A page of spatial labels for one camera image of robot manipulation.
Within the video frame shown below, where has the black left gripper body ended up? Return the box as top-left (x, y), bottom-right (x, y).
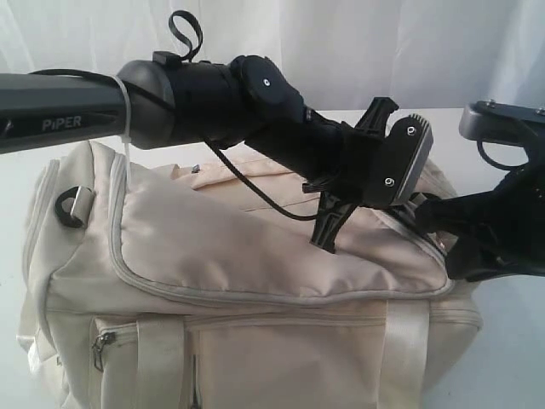
top-left (246, 97), bottom-right (399, 253)

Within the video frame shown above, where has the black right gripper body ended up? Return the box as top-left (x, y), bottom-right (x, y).
top-left (446, 165), bottom-right (544, 282)

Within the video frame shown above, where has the beige duffel bag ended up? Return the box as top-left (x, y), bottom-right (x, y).
top-left (17, 142), bottom-right (482, 408)

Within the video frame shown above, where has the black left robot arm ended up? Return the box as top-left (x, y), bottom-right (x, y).
top-left (1, 52), bottom-right (399, 250)

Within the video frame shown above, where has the white background curtain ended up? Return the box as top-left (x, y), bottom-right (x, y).
top-left (1, 1), bottom-right (544, 110)

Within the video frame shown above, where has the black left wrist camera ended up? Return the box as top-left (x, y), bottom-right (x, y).
top-left (363, 113), bottom-right (433, 210)

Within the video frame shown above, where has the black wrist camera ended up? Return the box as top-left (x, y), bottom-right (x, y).
top-left (458, 101), bottom-right (544, 171)
top-left (363, 113), bottom-right (433, 210)

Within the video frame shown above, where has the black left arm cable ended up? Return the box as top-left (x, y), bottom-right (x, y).
top-left (206, 140), bottom-right (318, 222)

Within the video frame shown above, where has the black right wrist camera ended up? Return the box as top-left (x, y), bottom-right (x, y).
top-left (458, 101), bottom-right (544, 171)

